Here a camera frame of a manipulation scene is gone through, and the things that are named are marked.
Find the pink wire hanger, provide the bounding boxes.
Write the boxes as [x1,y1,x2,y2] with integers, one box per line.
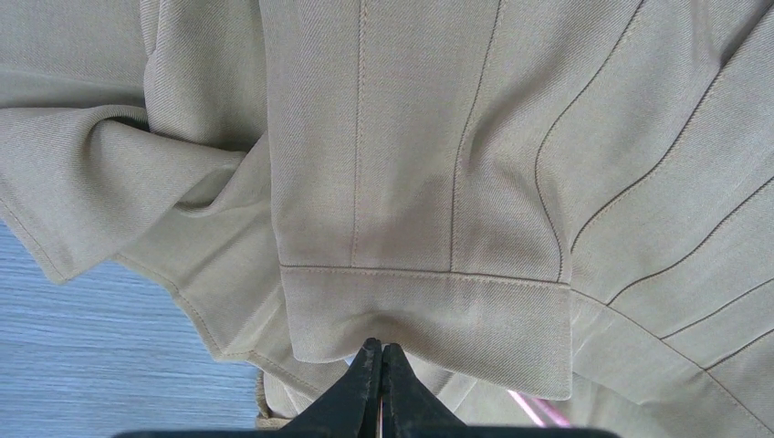
[507,390,572,428]

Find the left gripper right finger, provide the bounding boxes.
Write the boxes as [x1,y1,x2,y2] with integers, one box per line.
[382,344,614,438]

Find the tan brown garment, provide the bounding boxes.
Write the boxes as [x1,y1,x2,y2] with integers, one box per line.
[1,1,773,437]

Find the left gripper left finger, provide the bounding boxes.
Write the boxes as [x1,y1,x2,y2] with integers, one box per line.
[119,339,382,438]

